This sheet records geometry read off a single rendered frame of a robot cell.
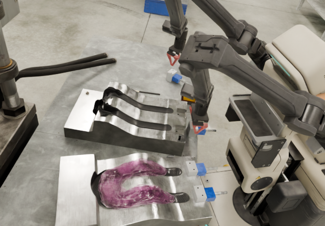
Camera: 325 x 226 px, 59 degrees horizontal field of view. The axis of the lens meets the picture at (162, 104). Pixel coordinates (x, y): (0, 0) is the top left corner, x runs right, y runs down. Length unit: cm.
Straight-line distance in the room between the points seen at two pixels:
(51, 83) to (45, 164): 173
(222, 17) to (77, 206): 80
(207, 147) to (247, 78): 170
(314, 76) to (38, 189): 99
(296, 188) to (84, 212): 89
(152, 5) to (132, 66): 264
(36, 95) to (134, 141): 169
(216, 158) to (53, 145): 144
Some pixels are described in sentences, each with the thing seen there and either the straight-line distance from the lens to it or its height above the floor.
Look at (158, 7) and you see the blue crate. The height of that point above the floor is 12.
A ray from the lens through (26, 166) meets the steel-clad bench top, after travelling 121.
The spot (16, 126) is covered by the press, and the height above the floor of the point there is 79.
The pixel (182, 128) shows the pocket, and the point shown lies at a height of 87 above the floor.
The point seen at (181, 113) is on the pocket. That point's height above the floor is 86.
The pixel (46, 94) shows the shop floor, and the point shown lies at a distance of 275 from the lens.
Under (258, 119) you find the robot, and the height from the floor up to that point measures 104.
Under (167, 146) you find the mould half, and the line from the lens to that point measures 119.
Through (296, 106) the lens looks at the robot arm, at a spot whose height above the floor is 129.
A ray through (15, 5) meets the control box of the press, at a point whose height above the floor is 112.
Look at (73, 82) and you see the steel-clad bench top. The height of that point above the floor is 80.
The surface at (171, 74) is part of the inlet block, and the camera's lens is 157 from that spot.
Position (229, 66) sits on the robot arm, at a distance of 71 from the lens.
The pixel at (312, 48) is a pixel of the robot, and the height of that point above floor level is 137.
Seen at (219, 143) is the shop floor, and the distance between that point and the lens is 247.
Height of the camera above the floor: 175
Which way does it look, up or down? 41 degrees down
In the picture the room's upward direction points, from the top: 11 degrees clockwise
